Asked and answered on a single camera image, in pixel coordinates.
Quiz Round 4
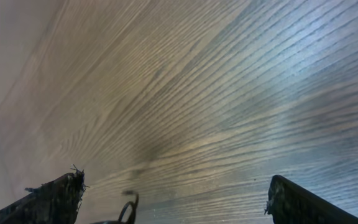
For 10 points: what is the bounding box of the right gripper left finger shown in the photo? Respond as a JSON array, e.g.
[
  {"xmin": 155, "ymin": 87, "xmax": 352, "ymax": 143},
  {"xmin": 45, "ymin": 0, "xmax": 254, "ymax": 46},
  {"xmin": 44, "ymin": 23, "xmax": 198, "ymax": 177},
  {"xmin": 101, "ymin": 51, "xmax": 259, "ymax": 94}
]
[{"xmin": 0, "ymin": 167, "xmax": 86, "ymax": 224}]

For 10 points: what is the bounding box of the thick black usb-c cable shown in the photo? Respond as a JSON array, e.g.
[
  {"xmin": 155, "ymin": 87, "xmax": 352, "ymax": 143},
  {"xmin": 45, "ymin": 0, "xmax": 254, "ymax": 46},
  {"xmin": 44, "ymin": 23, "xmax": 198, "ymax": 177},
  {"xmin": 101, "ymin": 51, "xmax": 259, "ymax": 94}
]
[{"xmin": 90, "ymin": 190, "xmax": 140, "ymax": 224}]

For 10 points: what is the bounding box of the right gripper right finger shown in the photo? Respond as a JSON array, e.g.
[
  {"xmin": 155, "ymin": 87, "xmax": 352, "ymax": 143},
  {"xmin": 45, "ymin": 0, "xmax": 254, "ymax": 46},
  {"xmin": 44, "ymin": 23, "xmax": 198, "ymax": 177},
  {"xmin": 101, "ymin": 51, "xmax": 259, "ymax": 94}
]
[{"xmin": 265, "ymin": 175, "xmax": 358, "ymax": 224}]

